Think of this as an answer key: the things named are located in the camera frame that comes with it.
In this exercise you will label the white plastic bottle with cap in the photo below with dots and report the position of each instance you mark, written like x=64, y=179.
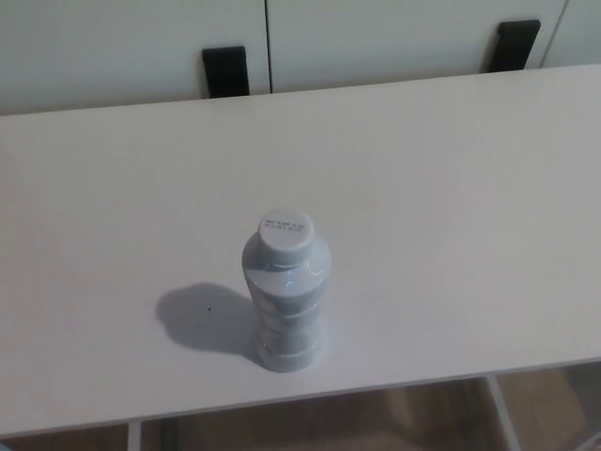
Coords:
x=286, y=282

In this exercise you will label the white table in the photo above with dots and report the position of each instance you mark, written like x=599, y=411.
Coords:
x=422, y=211

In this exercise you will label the white cabinet door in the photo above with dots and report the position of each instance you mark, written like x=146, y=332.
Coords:
x=117, y=47
x=399, y=37
x=575, y=33

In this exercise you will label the left black wall bracket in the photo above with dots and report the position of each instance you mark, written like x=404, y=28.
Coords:
x=226, y=71

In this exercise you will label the black wall bracket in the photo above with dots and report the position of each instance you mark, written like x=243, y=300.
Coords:
x=510, y=45
x=226, y=71

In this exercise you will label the right black wall bracket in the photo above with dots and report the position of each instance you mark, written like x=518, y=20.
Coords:
x=510, y=45

